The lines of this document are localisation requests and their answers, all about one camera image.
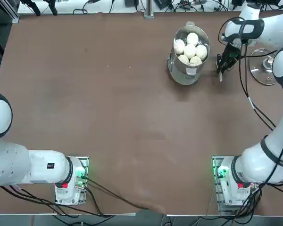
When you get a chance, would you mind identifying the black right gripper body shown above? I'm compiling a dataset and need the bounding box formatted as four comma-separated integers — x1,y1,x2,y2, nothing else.
223,45,241,61

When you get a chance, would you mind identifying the steel steamer insert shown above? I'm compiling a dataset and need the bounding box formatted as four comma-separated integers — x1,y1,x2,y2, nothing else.
169,21,211,76

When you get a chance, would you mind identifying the white steamed bun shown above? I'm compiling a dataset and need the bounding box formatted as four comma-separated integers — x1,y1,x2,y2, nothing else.
186,32,199,46
189,56,203,66
195,44,208,61
183,44,197,58
174,39,185,55
177,54,190,65

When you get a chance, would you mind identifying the glass pot lid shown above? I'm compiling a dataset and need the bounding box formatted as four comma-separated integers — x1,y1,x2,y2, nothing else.
248,48,280,86

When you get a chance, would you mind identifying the grey cooking pot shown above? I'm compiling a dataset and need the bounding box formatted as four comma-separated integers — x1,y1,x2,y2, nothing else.
166,58,203,86

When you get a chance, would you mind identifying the black stand leg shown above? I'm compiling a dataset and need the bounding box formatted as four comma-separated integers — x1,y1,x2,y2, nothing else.
46,0,58,16
21,0,41,16

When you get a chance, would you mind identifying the black cable with white tag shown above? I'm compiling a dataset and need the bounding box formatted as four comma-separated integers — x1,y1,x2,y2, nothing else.
238,42,275,131

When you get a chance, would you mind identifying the aluminium profile post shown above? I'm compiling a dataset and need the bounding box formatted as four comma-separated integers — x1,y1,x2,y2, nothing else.
144,0,154,18

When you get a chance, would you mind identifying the black base cable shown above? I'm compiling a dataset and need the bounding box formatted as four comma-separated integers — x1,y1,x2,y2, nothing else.
86,178,150,210

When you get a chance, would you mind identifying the aluminium frame rail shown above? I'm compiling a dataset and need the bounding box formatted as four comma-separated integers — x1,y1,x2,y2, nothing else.
12,0,20,24

